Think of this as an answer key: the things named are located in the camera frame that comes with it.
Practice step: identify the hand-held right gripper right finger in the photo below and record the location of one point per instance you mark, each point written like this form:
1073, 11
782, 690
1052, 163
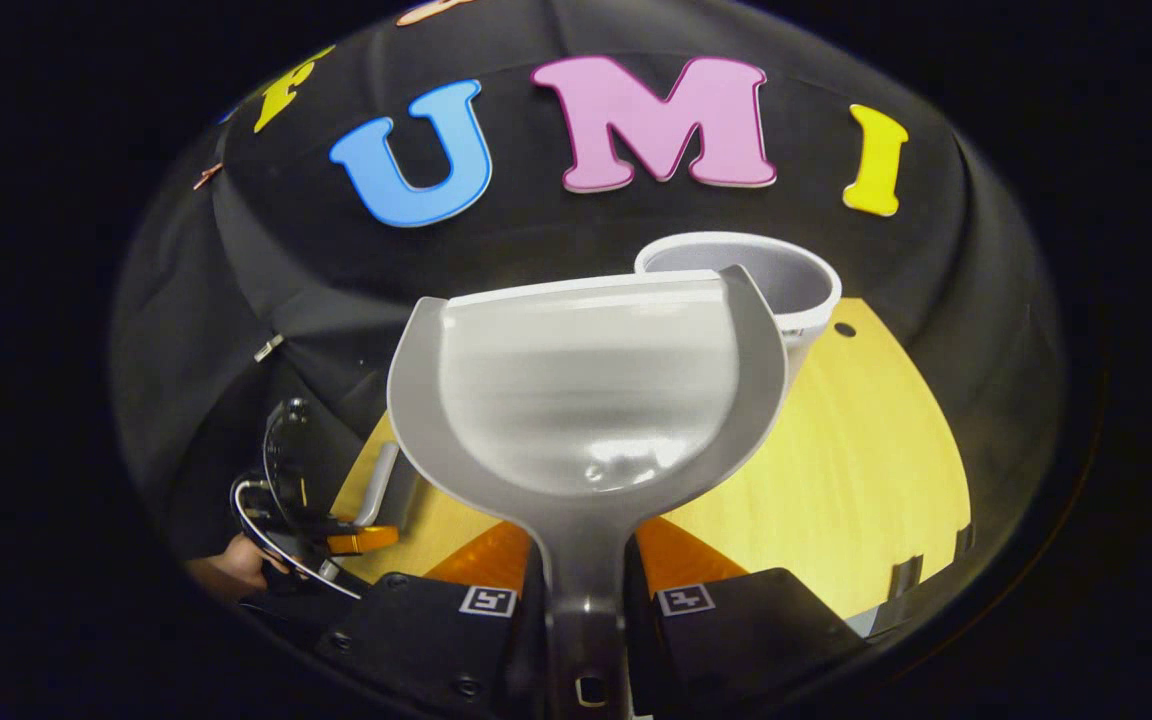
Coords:
746, 630

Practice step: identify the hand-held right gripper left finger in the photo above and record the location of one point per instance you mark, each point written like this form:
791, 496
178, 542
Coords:
416, 640

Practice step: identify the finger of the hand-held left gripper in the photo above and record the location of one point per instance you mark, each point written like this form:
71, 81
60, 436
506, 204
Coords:
364, 540

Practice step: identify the grey plastic dustpan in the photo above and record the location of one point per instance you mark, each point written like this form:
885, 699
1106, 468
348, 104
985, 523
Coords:
586, 400

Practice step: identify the grey ribbed garbage bin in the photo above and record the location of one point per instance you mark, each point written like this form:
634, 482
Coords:
796, 290

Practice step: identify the yellow wooden desktop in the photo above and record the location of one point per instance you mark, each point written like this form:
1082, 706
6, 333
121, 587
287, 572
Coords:
856, 450

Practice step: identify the silver metal clip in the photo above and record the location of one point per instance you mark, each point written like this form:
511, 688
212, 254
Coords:
269, 347

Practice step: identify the copper metal clip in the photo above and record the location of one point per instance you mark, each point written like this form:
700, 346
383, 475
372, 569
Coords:
206, 177

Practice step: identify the black backdrop cloth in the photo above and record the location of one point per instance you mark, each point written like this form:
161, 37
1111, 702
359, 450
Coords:
936, 260

